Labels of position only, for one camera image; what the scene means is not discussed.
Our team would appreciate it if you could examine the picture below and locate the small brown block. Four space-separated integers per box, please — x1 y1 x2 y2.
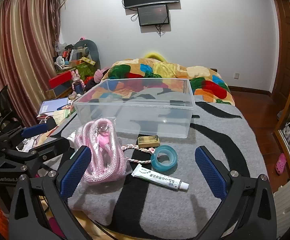
137 135 160 147

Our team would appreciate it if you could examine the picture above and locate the wooden wardrobe frame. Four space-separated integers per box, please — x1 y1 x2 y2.
273 17 290 179

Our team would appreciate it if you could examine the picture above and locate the white ribbed panel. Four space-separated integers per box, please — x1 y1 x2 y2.
272 172 290 240

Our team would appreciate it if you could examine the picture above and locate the grey plush toy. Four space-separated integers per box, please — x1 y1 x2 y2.
65 38 102 69

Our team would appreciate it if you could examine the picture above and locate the pink white braided cord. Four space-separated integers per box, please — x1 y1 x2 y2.
121 144 158 166

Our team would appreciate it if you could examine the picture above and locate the black mesh chair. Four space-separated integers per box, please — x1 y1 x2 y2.
0 85 23 133

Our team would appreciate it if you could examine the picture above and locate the colourful patchwork quilt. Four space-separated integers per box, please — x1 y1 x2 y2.
102 58 236 105

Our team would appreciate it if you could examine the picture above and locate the pale blue notebook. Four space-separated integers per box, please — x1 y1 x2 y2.
38 97 69 117

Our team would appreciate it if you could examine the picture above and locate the brown wooden door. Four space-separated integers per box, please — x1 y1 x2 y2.
272 0 290 102

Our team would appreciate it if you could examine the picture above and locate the pink rope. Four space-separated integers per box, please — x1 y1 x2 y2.
69 117 133 191

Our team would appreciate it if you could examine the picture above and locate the clear plastic storage box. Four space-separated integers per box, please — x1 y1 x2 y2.
73 78 196 138

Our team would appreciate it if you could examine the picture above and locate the grey black patterned blanket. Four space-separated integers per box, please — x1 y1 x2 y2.
47 86 276 240

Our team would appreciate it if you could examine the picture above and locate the red box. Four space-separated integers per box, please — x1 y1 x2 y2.
48 71 73 87

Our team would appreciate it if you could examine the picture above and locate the pink gold striped curtain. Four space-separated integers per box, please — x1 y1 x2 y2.
0 0 60 100

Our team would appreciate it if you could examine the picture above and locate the small wall monitor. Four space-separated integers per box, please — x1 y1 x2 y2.
137 4 170 27

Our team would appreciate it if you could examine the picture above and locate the green yellow gift box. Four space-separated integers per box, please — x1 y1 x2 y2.
69 57 96 78

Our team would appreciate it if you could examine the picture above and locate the pink knitted hat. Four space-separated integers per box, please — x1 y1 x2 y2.
94 67 111 83

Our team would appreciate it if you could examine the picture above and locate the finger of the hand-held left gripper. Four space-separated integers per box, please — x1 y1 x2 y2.
1 137 71 168
0 123 49 147

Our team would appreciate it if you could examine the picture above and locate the blue tape roll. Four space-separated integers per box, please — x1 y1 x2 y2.
150 145 178 172

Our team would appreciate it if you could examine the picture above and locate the pink bunny bottle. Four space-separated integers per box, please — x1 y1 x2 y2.
71 69 86 94

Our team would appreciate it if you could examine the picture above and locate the white ointment tube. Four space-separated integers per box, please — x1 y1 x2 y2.
131 164 189 192

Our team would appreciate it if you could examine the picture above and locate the yellow round object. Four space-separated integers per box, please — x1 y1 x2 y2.
144 52 168 62

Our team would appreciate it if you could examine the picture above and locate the pink slipper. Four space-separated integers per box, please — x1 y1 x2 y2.
275 153 287 175

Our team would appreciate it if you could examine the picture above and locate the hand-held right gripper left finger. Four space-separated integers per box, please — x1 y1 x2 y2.
9 145 95 240

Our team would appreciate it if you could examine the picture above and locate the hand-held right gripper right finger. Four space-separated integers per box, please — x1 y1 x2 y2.
192 146 277 240

